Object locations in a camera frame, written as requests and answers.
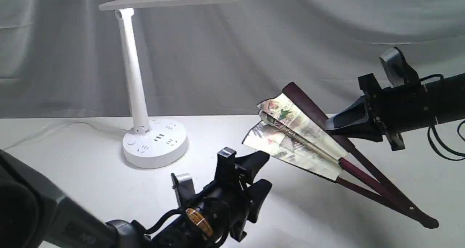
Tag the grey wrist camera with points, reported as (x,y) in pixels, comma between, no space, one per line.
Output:
(183,187)
(396,68)

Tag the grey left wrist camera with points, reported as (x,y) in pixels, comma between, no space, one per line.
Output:
(183,187)

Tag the painted paper folding fan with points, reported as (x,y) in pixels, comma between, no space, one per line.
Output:
(291,129)

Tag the white desk lamp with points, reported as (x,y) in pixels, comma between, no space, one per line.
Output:
(151,143)

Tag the grey fabric backdrop curtain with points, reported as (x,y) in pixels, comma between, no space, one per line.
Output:
(63,58)

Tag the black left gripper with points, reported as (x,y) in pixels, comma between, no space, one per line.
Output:
(221,209)

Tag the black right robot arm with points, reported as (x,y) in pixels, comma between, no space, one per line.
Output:
(446,96)

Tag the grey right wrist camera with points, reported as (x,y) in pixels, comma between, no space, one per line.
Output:
(396,68)

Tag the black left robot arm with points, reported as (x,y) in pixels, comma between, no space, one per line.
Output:
(34,210)

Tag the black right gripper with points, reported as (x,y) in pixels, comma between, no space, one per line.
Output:
(384,113)

